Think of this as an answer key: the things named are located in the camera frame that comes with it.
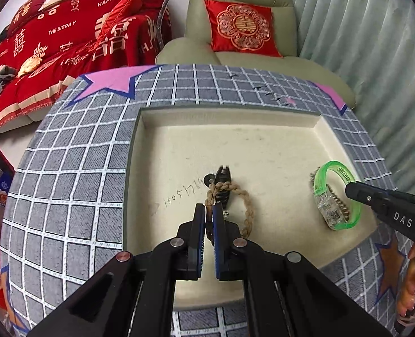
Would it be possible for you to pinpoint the person's right hand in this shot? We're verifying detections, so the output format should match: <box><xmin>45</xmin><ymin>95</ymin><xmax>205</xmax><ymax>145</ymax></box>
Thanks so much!
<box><xmin>396</xmin><ymin>245</ymin><xmax>415</xmax><ymax>320</ymax></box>

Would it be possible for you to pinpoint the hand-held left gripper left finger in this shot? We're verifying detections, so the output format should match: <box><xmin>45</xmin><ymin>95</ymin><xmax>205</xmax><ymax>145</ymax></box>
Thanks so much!
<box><xmin>28</xmin><ymin>204</ymin><xmax>206</xmax><ymax>337</ymax></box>

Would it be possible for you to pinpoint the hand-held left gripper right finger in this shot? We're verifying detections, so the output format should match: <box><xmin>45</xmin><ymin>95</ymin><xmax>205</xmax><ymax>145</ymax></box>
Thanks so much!
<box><xmin>213</xmin><ymin>206</ymin><xmax>392</xmax><ymax>337</ymax></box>

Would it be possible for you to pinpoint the pink star patch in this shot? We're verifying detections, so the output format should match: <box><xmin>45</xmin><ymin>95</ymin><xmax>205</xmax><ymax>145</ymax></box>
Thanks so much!
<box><xmin>64</xmin><ymin>65</ymin><xmax>159</xmax><ymax>108</ymax></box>
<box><xmin>313</xmin><ymin>81</ymin><xmax>348</xmax><ymax>115</ymax></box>

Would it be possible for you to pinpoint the thin silver chain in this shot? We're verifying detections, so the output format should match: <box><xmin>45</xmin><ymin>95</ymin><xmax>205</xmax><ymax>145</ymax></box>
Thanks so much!
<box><xmin>229</xmin><ymin>74</ymin><xmax>297</xmax><ymax>108</ymax></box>

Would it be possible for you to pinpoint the pale green curtain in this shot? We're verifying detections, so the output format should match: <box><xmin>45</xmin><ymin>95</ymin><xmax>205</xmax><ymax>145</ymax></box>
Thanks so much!
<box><xmin>281</xmin><ymin>0</ymin><xmax>415</xmax><ymax>197</ymax></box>

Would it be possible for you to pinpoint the beige plush item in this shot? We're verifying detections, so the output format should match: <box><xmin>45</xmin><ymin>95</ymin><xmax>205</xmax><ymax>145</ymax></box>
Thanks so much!
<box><xmin>17</xmin><ymin>57</ymin><xmax>46</xmax><ymax>77</ymax></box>

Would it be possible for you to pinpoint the green translucent bracelet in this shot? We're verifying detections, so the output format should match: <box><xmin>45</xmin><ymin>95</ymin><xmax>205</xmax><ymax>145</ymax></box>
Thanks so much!
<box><xmin>313</xmin><ymin>160</ymin><xmax>362</xmax><ymax>231</ymax></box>

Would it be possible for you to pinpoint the braided rope bracelet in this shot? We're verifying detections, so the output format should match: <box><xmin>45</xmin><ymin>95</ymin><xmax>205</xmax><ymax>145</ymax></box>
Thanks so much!
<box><xmin>205</xmin><ymin>179</ymin><xmax>255</xmax><ymax>239</ymax></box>

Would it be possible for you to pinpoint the red embroidered cushion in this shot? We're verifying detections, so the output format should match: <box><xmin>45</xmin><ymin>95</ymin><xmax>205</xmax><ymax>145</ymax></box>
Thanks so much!
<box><xmin>204</xmin><ymin>0</ymin><xmax>283</xmax><ymax>58</ymax></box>

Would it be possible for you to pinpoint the orange star patch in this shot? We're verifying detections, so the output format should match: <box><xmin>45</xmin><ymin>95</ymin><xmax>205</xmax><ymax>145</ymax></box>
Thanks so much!
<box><xmin>375</xmin><ymin>235</ymin><xmax>408</xmax><ymax>299</ymax></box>

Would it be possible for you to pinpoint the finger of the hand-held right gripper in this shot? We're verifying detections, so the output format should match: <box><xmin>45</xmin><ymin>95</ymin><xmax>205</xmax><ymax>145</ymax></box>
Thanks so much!
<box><xmin>345</xmin><ymin>181</ymin><xmax>387</xmax><ymax>218</ymax></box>

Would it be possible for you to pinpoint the grey tray with cream lining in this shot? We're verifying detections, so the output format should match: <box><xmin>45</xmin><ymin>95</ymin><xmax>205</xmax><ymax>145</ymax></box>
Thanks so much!
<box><xmin>123</xmin><ymin>104</ymin><xmax>382</xmax><ymax>311</ymax></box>

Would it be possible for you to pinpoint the plain red cushion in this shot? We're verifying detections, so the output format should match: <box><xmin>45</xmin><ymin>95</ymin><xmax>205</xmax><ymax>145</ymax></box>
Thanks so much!
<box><xmin>99</xmin><ymin>0</ymin><xmax>143</xmax><ymax>39</ymax></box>

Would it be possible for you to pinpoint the brown bead bracelet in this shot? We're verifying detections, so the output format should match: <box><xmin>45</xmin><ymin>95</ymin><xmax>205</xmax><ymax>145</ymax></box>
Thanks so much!
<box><xmin>309</xmin><ymin>170</ymin><xmax>348</xmax><ymax>218</ymax></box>

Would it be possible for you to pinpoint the black hair clip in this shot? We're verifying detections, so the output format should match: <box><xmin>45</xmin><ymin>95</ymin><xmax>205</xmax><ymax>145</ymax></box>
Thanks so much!
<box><xmin>205</xmin><ymin>164</ymin><xmax>233</xmax><ymax>215</ymax></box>

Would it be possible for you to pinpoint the red printed sofa blanket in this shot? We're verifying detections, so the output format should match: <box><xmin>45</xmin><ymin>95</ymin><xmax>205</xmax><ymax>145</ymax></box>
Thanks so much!
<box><xmin>0</xmin><ymin>0</ymin><xmax>173</xmax><ymax>137</ymax></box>

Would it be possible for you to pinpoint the red lettered cushion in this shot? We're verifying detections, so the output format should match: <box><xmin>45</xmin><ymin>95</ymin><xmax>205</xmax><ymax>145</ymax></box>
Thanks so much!
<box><xmin>6</xmin><ymin>0</ymin><xmax>61</xmax><ymax>37</ymax></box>

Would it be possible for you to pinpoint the green armchair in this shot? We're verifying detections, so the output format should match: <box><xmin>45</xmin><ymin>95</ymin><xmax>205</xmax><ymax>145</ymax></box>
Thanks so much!
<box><xmin>156</xmin><ymin>0</ymin><xmax>356</xmax><ymax>109</ymax></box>

